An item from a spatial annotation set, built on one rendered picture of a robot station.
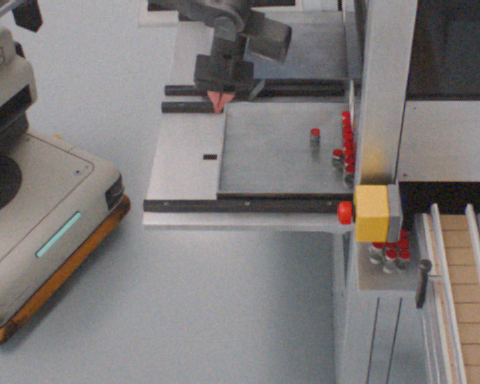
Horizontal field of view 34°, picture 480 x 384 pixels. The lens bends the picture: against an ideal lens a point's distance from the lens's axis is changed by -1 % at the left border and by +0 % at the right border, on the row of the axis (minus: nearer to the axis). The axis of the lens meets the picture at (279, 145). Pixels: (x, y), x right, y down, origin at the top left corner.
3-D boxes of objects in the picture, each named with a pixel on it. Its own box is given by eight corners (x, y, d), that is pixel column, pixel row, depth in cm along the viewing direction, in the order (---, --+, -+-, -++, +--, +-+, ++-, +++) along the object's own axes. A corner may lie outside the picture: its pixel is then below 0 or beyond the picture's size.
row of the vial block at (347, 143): (350, 126, 167) (351, 110, 164) (355, 188, 154) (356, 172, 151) (340, 126, 167) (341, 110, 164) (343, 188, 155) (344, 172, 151)
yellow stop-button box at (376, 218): (393, 211, 140) (397, 184, 135) (397, 243, 135) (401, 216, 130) (351, 211, 140) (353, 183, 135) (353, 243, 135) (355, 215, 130)
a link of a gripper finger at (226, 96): (229, 126, 141) (236, 86, 134) (189, 120, 140) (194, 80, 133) (231, 101, 146) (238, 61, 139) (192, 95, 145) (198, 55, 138)
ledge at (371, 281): (427, 240, 148) (428, 233, 146) (435, 297, 139) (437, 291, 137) (353, 239, 148) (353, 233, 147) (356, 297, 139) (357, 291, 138)
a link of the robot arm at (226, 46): (222, 1, 130) (212, 20, 126) (261, 13, 130) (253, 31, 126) (216, 35, 135) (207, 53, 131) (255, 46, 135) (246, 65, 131)
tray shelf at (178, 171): (369, 17, 199) (370, 10, 198) (394, 231, 149) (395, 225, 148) (181, 17, 200) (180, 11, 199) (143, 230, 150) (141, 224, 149)
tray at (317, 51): (371, 22, 194) (372, 10, 192) (379, 90, 176) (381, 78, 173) (234, 22, 195) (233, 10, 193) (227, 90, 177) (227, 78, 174)
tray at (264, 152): (382, 114, 170) (383, 102, 168) (393, 205, 152) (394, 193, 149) (225, 114, 171) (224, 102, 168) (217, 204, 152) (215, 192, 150)
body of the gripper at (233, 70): (251, 93, 136) (258, 60, 130) (192, 85, 134) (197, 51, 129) (252, 70, 140) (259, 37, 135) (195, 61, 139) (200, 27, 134)
